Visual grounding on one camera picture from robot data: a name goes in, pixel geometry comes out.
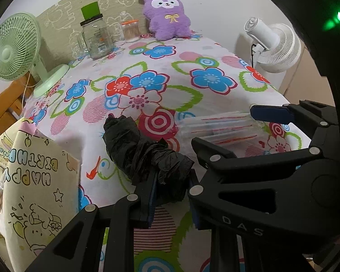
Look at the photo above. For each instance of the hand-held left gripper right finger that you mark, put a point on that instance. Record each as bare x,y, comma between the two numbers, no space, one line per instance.
197,221

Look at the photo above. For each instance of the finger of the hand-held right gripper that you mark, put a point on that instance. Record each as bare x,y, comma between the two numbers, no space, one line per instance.
269,113
243,175

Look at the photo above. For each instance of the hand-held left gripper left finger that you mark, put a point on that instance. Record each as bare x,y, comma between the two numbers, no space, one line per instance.
151,201

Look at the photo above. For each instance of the black plastic bag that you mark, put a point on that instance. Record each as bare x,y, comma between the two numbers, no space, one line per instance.
141,153

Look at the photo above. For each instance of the white standing fan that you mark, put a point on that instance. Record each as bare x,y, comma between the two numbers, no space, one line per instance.
277,48

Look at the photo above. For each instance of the clear straw packet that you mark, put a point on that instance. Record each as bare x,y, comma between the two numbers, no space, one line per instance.
215,127

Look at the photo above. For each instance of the purple plush bunny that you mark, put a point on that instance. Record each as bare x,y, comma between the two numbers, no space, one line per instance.
167,19

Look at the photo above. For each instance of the small jar with orange lid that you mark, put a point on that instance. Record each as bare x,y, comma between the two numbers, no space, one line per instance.
131,32

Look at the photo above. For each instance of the glass mug jar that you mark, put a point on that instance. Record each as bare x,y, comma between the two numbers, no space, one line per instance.
97,41

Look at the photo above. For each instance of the wooden chair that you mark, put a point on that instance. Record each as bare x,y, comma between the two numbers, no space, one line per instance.
2,110

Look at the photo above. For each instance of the green plastic cup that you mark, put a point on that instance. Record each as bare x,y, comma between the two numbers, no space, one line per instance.
90,10

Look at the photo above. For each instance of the green desk fan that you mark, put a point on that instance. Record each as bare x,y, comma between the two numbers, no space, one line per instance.
8,53

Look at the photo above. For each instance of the green printed wall board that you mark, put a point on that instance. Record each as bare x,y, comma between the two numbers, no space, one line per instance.
62,11

